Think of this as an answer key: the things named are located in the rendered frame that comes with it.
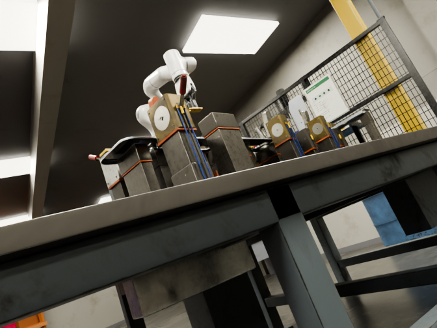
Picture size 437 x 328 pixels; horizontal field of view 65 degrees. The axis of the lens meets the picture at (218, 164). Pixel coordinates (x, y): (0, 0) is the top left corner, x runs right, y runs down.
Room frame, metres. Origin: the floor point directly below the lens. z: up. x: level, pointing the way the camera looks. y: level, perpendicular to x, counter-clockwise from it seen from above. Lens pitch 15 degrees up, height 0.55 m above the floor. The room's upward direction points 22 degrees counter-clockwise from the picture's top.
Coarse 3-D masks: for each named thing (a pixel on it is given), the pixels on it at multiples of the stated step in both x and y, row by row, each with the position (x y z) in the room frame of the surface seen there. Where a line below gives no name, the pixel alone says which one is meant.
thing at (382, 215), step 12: (372, 204) 3.66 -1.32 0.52; (384, 204) 3.56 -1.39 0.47; (372, 216) 3.76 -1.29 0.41; (384, 216) 3.60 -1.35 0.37; (384, 228) 3.66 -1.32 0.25; (396, 228) 3.57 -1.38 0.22; (432, 228) 3.49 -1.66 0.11; (384, 240) 3.76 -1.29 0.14; (396, 240) 3.61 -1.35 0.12; (408, 240) 3.53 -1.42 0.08
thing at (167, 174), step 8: (152, 152) 1.12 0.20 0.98; (160, 152) 1.13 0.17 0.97; (152, 160) 1.13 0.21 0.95; (160, 160) 1.12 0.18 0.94; (160, 168) 1.12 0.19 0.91; (168, 168) 1.14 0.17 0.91; (160, 176) 1.13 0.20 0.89; (168, 176) 1.13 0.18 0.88; (160, 184) 1.13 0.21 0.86; (168, 184) 1.12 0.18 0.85
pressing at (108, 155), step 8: (136, 136) 0.98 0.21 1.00; (120, 144) 1.01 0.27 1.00; (128, 144) 1.03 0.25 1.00; (152, 144) 1.11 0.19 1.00; (200, 144) 1.30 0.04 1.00; (248, 144) 1.55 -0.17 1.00; (256, 144) 1.61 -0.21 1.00; (264, 144) 1.66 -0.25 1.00; (112, 152) 1.04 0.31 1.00; (120, 152) 1.07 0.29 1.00; (104, 160) 1.08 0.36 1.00; (112, 160) 1.11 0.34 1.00
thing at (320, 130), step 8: (312, 120) 1.72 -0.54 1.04; (320, 120) 1.70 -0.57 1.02; (312, 128) 1.73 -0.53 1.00; (320, 128) 1.71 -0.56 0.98; (328, 128) 1.71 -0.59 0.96; (312, 136) 1.75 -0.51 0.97; (320, 136) 1.72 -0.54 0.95; (328, 136) 1.70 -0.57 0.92; (320, 144) 1.74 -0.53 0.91; (328, 144) 1.72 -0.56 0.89; (336, 144) 1.71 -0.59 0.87
